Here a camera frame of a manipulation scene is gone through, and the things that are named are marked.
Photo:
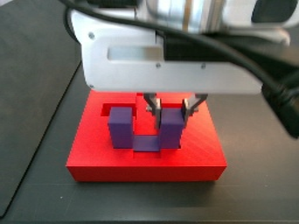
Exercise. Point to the red puzzle board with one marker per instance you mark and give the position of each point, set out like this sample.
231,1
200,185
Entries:
95,161

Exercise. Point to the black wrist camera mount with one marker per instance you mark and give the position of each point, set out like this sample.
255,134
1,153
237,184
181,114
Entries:
261,50

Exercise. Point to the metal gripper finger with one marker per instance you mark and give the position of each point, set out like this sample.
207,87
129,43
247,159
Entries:
189,105

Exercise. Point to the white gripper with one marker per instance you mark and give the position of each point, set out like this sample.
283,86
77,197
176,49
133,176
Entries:
123,61

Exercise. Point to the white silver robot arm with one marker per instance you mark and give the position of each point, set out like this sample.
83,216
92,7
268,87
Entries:
193,19

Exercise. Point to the purple U-shaped block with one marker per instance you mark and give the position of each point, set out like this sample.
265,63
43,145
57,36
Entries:
124,139

